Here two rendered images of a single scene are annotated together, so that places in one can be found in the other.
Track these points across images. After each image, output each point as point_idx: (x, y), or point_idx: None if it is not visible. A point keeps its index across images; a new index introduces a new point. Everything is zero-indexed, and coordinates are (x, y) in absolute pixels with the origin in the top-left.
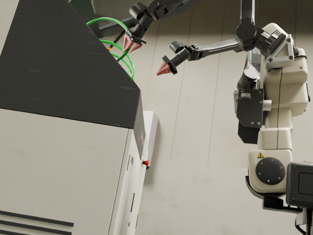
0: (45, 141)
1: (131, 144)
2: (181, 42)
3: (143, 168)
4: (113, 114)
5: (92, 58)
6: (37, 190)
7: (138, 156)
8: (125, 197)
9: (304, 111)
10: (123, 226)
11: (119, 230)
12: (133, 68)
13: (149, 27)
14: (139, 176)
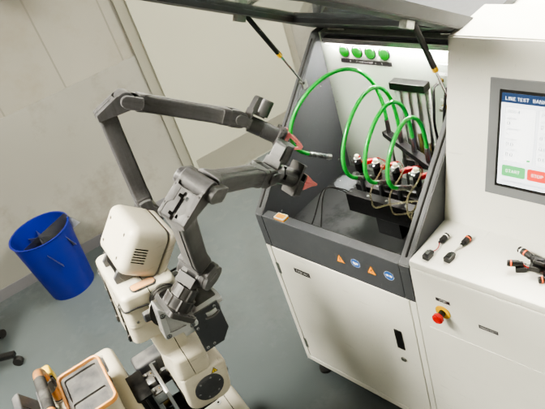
0: None
1: (272, 255)
2: (274, 145)
3: (535, 346)
4: None
5: None
6: None
7: (358, 283)
8: (312, 299)
9: (130, 341)
10: (347, 332)
11: (318, 320)
12: (341, 157)
13: (255, 135)
14: (454, 332)
